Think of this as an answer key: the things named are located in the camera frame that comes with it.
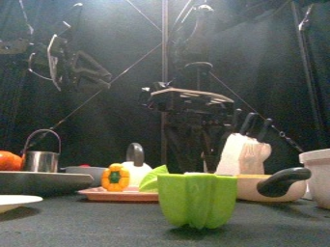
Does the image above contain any pink rectangular tray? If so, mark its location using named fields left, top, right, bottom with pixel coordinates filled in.
left=77, top=186, right=161, bottom=203

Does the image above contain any white kettle with grey handle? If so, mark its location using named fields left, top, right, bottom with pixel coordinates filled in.
left=121, top=142, right=155, bottom=188

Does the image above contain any grey metal tray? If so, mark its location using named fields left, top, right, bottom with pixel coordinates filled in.
left=0, top=170, right=95, bottom=196

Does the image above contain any white plate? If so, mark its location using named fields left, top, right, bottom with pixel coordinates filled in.
left=0, top=194, right=45, bottom=214

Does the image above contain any light green toy lettuce leaf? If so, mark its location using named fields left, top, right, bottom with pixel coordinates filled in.
left=138, top=164, right=170, bottom=194

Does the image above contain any white knife block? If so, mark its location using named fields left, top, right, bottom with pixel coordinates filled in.
left=214, top=132, right=274, bottom=177

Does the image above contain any orange toy bell pepper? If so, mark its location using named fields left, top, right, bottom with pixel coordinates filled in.
left=101, top=162, right=131, bottom=193

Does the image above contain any small steel pot with bail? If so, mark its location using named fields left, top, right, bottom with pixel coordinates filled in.
left=20, top=128, right=63, bottom=174

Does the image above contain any black handled toy knife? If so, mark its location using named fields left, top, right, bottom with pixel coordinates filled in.
left=230, top=108, right=244, bottom=135
left=238, top=111, right=261, bottom=137

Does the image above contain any cream pan with black handle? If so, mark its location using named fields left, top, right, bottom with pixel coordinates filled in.
left=236, top=166, right=313, bottom=204

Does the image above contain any orange toy tomato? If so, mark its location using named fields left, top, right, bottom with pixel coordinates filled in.
left=0, top=150, right=23, bottom=172

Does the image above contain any grey bowl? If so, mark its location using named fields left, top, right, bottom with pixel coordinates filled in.
left=59, top=165, right=109, bottom=188

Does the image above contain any vertical metal frame pole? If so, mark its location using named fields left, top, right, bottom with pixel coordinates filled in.
left=161, top=0, right=170, bottom=167

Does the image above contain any white plastic container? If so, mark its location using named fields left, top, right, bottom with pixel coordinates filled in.
left=298, top=148, right=330, bottom=210

